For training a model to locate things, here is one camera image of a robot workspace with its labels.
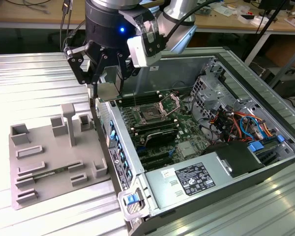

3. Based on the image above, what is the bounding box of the grey plastic parts rack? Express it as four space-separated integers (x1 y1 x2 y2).
9 103 111 210

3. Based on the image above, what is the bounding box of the orange red wire bundle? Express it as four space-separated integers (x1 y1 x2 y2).
208 111 278 138

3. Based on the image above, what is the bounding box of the small white sticker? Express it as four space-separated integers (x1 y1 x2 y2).
161 167 177 179

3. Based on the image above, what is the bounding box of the silver square CPU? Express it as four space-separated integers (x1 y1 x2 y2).
97 82 120 102

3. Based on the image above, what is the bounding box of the black expansion card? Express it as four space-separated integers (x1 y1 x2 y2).
144 129 179 148

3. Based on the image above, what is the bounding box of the brown cardboard box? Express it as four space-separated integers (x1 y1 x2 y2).
265 36 295 65

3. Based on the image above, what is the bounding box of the grey power supply unit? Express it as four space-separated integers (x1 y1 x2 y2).
144 151 233 209

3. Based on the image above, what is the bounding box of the silver metal drive cage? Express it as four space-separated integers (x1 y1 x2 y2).
190 58 255 116

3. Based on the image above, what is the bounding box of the black computer tower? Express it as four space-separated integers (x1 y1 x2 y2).
270 70 295 99

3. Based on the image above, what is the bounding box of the black expansion slot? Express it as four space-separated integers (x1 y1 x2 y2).
140 151 172 164
142 157 173 171

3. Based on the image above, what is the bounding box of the blue case latch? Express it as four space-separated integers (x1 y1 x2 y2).
126 194 139 205

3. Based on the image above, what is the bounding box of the black RAM slot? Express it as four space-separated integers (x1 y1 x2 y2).
120 91 160 99
134 122 179 135
118 97 160 107
131 117 174 127

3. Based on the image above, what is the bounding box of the thin arm cable bundle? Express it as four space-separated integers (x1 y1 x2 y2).
59 0 87 52

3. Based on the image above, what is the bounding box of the thick black camera cable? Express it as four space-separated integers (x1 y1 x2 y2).
163 0 221 42

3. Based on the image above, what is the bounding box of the CPU socket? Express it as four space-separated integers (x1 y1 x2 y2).
137 104 163 123

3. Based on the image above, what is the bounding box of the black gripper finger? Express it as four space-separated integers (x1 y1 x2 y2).
115 50 140 95
63 41 108 100

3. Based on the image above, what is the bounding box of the metal socket cover frame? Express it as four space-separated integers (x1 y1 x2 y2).
156 92 181 117

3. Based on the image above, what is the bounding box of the blue data wire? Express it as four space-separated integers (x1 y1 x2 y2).
238 115 264 141

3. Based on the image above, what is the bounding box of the green motherboard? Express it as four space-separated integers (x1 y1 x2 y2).
113 88 212 173

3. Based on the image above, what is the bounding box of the black rating label sticker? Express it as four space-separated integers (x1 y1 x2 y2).
174 161 216 197

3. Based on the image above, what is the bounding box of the open grey PC case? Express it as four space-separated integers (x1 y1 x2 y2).
87 53 295 236

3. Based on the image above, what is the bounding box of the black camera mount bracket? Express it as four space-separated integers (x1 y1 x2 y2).
122 9 161 40

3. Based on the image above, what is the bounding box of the green RAM stick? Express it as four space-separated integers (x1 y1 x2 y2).
31 165 73 178

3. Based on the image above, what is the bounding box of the black plastic air shroud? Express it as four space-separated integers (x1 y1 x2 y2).
200 141 266 179

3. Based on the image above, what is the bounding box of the small white parts box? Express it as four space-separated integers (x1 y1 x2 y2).
237 13 264 27

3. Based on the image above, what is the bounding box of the silver chipset heatsink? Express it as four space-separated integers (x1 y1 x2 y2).
178 142 196 157

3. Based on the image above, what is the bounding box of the black cable with tan sleeve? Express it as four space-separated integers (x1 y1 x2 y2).
140 0 168 9

